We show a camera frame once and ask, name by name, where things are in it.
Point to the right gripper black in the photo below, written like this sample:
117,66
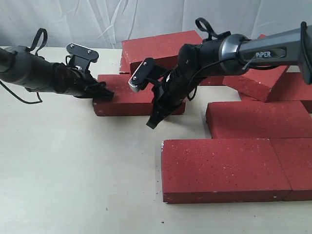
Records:
171,91

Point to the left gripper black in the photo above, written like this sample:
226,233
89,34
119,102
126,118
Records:
70,82

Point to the red brick moved to row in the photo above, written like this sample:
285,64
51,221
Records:
125,102

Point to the red brick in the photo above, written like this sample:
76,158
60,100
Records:
255,85
295,157
254,119
163,48
221,171
291,87

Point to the right robot arm dark grey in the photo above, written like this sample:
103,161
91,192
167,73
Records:
230,55

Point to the left robot arm dark grey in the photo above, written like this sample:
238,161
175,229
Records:
19,67

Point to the white backdrop cloth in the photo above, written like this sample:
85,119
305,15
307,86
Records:
106,23

